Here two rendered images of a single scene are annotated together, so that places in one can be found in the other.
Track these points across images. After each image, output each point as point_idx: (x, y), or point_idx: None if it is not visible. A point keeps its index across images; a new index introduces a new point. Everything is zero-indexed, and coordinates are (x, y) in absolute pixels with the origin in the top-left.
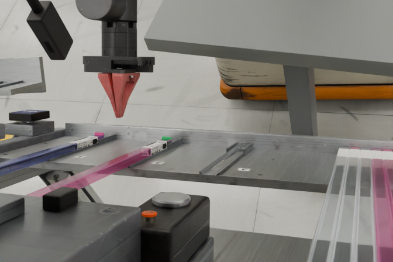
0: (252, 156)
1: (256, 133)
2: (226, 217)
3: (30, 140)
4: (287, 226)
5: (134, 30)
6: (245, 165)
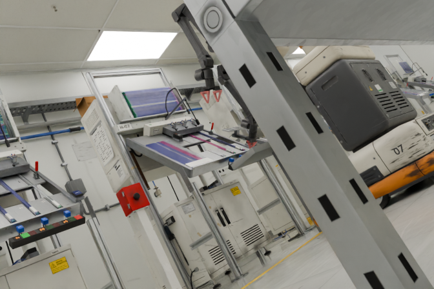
0: (219, 156)
1: (227, 156)
2: (317, 229)
3: (243, 145)
4: (303, 239)
5: (250, 132)
6: (212, 153)
